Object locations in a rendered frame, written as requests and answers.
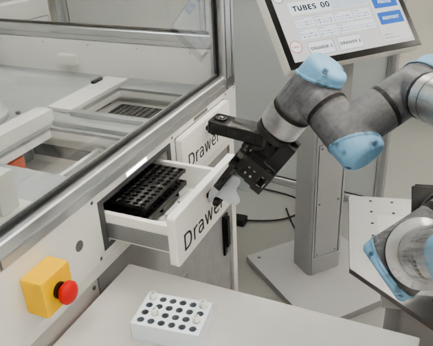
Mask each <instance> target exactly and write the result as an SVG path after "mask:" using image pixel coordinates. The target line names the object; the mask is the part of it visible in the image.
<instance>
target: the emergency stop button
mask: <svg viewBox="0 0 433 346"><path fill-rule="evenodd" d="M77 295H78V285H77V283H76V282H75V281H72V280H67V281H66V282H64V283H63V284H62V286H61V287H60V288H59V289H58V300H59V301H60V302H61V303H62V304H64V305H69V304H70V303H72V302H74V301H75V299H76V297H77Z"/></svg>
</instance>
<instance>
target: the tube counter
mask: <svg viewBox="0 0 433 346"><path fill-rule="evenodd" d="M318 2H319V4H320V7H321V10H322V11H326V10H334V9H340V8H348V7H353V6H358V5H366V4H368V2H367V0H318Z"/></svg>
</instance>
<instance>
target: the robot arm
mask: <svg viewBox="0 0 433 346"><path fill-rule="evenodd" d="M346 79H347V76H346V73H345V72H344V69H343V68H342V66H341V65H340V64H339V63H338V62H336V61H335V60H334V59H332V58H331V57H329V56H327V55H325V54H321V53H313V54H311V55H309V56H308V57H307V59H306V60H305V61H304V62H303V63H302V64H301V65H300V67H299V68H298V69H296V70H295V73H294V74H293V75H292V76H291V78H290V79H289V81H288V82H287V83H286V85H285V86H284V87H283V88H282V90H281V91H280V93H279V94H278V95H277V96H276V98H275V99H274V100H273V101H272V102H271V104H270V105H269V106H268V107H267V109H266V110H265V112H264V113H263V114H262V117H261V118H260V120H259V121H258V122H253V121H250V120H246V119H241V118H238V117H233V116H229V115H224V114H220V113H217V114H216V115H215V116H213V117H212V118H211V119H209V120H208V133H211V134H214V135H219V136H222V137H227V138H230V139H235V140H238V141H243V143H242V146H241V149H240V150H239V151H238V152H237V153H236V154H235V155H234V157H233V158H232V159H231V161H230V162H229V163H228V165H229V166H228V168H227V169H226V170H225V171H224V173H223V174H222V175H221V176H220V178H219V179H218V181H217V182H216V183H215V184H214V186H213V187H212V189H211V190H210V191H209V196H208V201H209V202H210V203H211V202H212V200H213V199H214V197H218V198H220V199H222V200H224V201H226V202H228V203H230V204H232V205H237V204H239V203H240V201H241V199H240V197H239V195H238V193H237V190H236V189H237V188H239V189H241V190H243V191H245V192H247V191H249V190H250V188H251V189H252V190H253V191H255V192H256V193H257V194H258V195H259V194H260V193H261V192H262V191H263V190H264V188H265V187H266V186H267V185H268V184H269V182H270V181H271V180H272V179H273V178H274V177H275V175H276V174H277V173H278V172H279V170H280V169H281V168H282V167H283V166H284V164H285V163H286V162H288V160H289V159H290V158H291V157H292V156H293V154H294V153H295V152H296V150H297V149H298V148H299V147H300V145H301V143H300V142H298V141H297V140H296V139H297V138H298V137H299V136H300V135H301V133H302V132H303V131H304V130H305V128H306V127H307V126H308V125H310V127H311V128H312V129H313V131H314V132H315V133H316V135H317V136H318V137H319V138H320V140H321V141H322V143H323V144H324V145H325V146H326V147H327V149H328V151H329V153H330V154H332V155H333V156H334V157H335V158H336V159H337V161H338V162H339V163H340V164H341V165H342V167H343V168H344V169H346V170H350V171H353V170H358V169H360V168H362V167H364V166H366V165H368V164H369V163H370V162H372V160H373V159H375V158H377V157H378V156H379V155H380V154H381V152H382V151H383V149H384V141H383V140H382V137H383V136H384V135H386V134H388V133H389V132H390V131H392V130H394V129H395V128H396V127H398V126H400V125H402V123H404V122H406V121H408V120H409V119H410V118H412V117H414V118H416V119H418V120H420V121H422V122H425V123H427V124H429V125H431V126H433V54H424V55H422V56H421V57H419V58H417V59H416V60H413V61H410V62H408V63H407V64H405V65H404V66H403V68H401V69H400V70H398V71H397V72H395V73H394V74H392V75H391V76H389V77H388V78H386V79H385V80H383V81H381V82H380V83H379V84H377V85H375V86H374V87H373V88H371V89H369V90H367V91H366V92H365V93H363V94H361V95H360V96H359V97H357V98H355V99H354V100H353V101H350V100H349V99H348V98H347V97H346V96H345V95H344V93H343V92H342V91H341V90H340V89H341V88H342V87H343V85H344V83H345V82H346ZM227 183H228V184H227ZM263 184H265V185H264V186H263ZM257 185H258V186H259V187H262V186H263V188H262V189H260V188H259V187H257ZM363 250H364V252H365V254H366V256H367V257H368V259H369V260H370V261H371V263H372V264H373V266H374V267H375V269H376V270H377V272H378V273H379V274H380V276H381V278H382V279H383V280H384V281H385V283H386V285H387V286H388V287H389V289H390V290H391V292H392V293H393V295H394V296H395V297H396V299H397V300H399V301H405V300H407V299H409V298H413V297H415V295H416V294H417V293H418V292H420V291H430V290H433V193H431V194H430V195H429V196H428V197H427V198H426V199H425V200H424V201H423V202H422V204H421V206H420V207H419V208H418V209H416V210H414V211H413V212H412V213H410V214H408V215H407V216H405V217H404V218H402V219H400V220H399V221H398V222H396V223H394V224H393V225H391V226H390V227H388V228H387V229H385V230H384V231H382V232H381V233H379V234H377V235H374V236H373V237H372V238H371V239H370V240H369V241H367V242H366V243H365V244H364V246H363Z"/></svg>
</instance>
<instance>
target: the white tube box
mask: <svg viewBox="0 0 433 346"><path fill-rule="evenodd" d="M199 302H200V301H199V300H195V299H187V298H183V297H176V296H171V295H163V294H159V293H157V299H156V300H151V299H150V292H149V293H148V294H147V296H146V298H145V299H144V301H143V302H142V304H141V306H140V307H139V309H138V311H137V312H136V313H135V316H134V317H133V319H132V320H131V322H130V326H131V334H132V339H134V340H138V341H144V342H148V343H155V344H158V345H165V346H203V343H204V341H205V339H206V336H207V335H208V332H209V330H210V327H211V325H212V322H213V320H214V308H213V303H211V302H206V303H207V307H206V309H201V308H200V305H199ZM152 307H158V312H159V314H158V315H157V316H152V314H151V308H152ZM194 314H198V315H199V317H200V322H199V323H198V324H194V323H193V321H192V316H193V315H194Z"/></svg>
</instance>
